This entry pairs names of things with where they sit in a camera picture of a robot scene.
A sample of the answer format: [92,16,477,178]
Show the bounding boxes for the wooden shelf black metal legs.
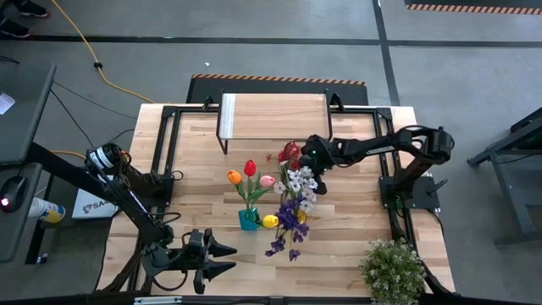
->
[215,88,335,157]

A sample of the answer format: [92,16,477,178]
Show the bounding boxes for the black metal stand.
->
[467,106,542,249]

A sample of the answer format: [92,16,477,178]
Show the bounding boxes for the flower stems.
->
[262,213,304,230]
[247,174,277,213]

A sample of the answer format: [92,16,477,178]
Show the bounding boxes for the white and yellow spray can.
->
[27,197,67,225]

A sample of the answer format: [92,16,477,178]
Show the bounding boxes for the silver metal bracket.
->
[134,296,183,305]

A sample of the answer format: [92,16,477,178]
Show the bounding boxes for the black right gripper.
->
[305,155,335,196]

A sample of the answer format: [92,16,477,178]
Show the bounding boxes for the white printed cardboard box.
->
[70,186,118,220]

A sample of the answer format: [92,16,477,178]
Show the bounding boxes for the blue cut-glass vase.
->
[237,206,262,232]

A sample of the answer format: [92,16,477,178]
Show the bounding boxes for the green potted plant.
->
[358,237,427,305]

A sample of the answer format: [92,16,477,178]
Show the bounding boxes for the dark grey desk tray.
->
[0,162,44,264]

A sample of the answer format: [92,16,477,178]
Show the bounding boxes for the purple artificial flower spray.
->
[264,197,313,263]

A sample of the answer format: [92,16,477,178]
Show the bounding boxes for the white paper note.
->
[0,91,17,116]

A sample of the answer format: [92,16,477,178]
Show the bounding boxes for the person's shoe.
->
[14,0,52,19]
[0,14,33,39]

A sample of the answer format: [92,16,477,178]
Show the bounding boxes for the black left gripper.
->
[181,228,238,295]

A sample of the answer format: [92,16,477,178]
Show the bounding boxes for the red artificial flower spray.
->
[265,141,304,200]

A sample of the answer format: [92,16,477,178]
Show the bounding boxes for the dark grey desk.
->
[0,62,58,166]

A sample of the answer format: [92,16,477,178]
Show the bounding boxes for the red artificial tulip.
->
[243,159,258,213]

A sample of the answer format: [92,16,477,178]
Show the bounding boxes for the black computer mouse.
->
[0,175,28,214]

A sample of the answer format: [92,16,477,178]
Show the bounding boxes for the white artificial flower spray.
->
[272,165,319,215]

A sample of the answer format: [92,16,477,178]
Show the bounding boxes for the yellow cable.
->
[49,0,157,105]

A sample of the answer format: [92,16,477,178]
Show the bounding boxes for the black hazard-striped floor mat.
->
[185,74,370,107]
[404,0,542,16]

